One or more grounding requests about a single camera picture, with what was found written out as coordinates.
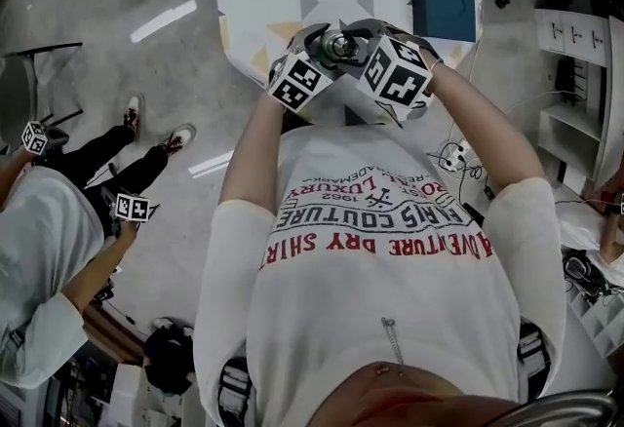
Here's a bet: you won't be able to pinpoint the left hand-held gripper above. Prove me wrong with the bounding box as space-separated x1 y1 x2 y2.
266 22 348 114

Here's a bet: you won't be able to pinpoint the black tangled cables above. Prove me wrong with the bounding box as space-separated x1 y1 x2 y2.
426 136 496 203

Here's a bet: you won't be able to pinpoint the silver metal travel cup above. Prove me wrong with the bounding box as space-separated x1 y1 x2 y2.
317 29 361 65

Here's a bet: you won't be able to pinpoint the thin white cable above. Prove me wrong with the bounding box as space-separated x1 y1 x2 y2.
465 37 562 119

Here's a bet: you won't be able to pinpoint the dark travel cup lid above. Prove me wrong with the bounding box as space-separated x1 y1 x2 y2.
335 36 361 58

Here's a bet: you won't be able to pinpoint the white printed t-shirt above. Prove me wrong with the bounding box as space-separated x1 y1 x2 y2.
193 121 577 427

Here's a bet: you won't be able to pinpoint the white plastic crate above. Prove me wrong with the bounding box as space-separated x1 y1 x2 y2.
568 287 624 359

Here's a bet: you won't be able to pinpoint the white shelf unit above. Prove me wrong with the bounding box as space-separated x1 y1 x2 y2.
533 8 624 190

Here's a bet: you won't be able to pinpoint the silver head mount bar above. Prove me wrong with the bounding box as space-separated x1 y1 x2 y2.
480 388 624 427

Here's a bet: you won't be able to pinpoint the black harness strap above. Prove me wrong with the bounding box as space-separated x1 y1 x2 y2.
217 355 254 427
515 321 554 400

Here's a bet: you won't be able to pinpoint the person's right forearm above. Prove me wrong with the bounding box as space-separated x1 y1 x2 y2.
422 58 548 202

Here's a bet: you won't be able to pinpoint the black framed chair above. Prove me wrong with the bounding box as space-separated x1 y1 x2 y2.
0 41 85 151

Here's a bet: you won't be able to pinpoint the thin silver neck chain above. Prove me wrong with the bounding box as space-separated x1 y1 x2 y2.
380 316 406 367

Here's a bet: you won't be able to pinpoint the black bag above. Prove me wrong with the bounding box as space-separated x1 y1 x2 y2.
143 316 197 396

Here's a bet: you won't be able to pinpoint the black headphones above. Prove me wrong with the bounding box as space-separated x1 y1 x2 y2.
562 248 602 291

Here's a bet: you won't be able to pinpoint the white power strip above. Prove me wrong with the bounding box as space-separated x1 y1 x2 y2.
441 138 472 171

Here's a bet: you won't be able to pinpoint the person's left forearm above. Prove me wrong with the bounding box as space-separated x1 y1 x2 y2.
218 92 290 221

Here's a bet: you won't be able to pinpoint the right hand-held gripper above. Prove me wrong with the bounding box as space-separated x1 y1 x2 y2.
339 17 441 112

